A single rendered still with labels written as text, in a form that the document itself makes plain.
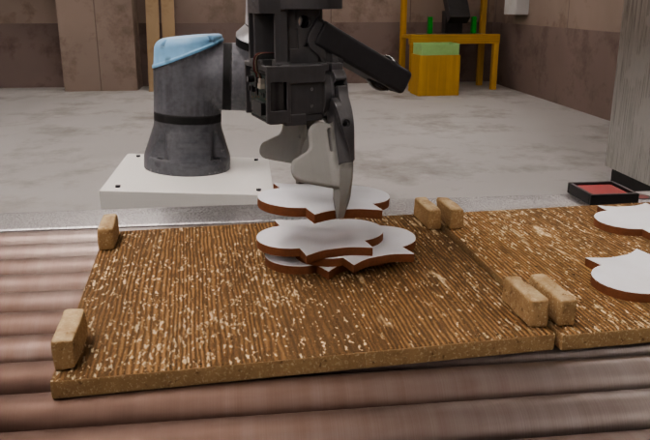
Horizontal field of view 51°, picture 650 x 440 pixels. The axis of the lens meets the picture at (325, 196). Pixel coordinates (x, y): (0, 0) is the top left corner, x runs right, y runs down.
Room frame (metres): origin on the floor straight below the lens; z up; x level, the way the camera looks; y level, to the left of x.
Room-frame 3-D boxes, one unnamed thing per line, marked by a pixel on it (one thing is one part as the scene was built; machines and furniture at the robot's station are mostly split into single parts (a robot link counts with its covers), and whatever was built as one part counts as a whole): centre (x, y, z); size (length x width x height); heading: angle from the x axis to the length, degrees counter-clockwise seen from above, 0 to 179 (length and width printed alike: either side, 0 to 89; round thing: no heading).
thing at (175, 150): (1.19, 0.24, 0.97); 0.15 x 0.15 x 0.10
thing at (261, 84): (0.67, 0.03, 1.15); 0.09 x 0.08 x 0.12; 113
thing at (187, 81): (1.19, 0.23, 1.09); 0.13 x 0.12 x 0.14; 98
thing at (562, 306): (0.57, -0.20, 0.95); 0.06 x 0.02 x 0.03; 10
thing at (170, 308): (0.66, 0.04, 0.93); 0.41 x 0.35 x 0.02; 101
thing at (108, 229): (0.76, 0.25, 0.95); 0.06 x 0.02 x 0.03; 11
